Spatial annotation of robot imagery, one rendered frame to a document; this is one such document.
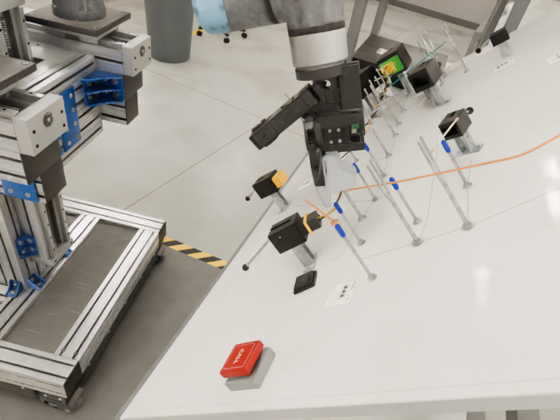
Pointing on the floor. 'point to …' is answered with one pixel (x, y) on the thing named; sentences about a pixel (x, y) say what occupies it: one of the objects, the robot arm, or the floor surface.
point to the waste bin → (169, 29)
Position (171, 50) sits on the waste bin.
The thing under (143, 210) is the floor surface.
